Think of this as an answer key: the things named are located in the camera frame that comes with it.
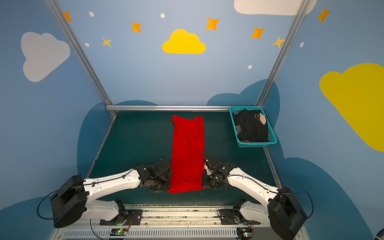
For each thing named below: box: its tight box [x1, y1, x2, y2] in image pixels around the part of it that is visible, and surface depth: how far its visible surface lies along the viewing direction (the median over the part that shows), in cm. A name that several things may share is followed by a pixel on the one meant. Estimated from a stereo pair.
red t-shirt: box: [168, 115, 206, 193], surface depth 107 cm
